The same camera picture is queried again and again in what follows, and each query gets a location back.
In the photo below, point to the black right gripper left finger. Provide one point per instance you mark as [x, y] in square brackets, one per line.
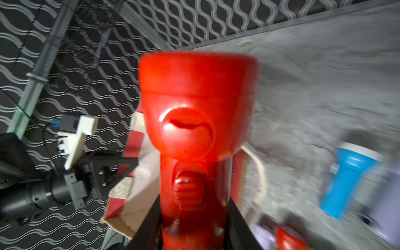
[149, 234]

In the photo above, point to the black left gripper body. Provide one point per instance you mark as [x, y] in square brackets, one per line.
[95, 174]

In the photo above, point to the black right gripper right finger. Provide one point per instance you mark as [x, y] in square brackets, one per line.
[238, 235]

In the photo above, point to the jute tote bag red trim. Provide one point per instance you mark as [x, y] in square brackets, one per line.
[132, 198]

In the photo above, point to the red flashlight white logo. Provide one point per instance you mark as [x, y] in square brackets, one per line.
[288, 238]

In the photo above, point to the red flashlight back row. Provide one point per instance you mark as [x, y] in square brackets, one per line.
[197, 108]

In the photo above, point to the blue flashlight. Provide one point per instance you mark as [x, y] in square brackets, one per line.
[353, 161]

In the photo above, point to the lavender flashlight back row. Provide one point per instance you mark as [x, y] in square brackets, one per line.
[383, 216]

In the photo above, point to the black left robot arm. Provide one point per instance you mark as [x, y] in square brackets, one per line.
[27, 192]

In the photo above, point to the lavender flashlight middle front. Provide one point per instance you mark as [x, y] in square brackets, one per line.
[265, 232]

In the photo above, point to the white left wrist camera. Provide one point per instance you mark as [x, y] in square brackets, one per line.
[73, 129]

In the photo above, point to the black wire mesh basket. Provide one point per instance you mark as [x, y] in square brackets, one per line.
[100, 49]

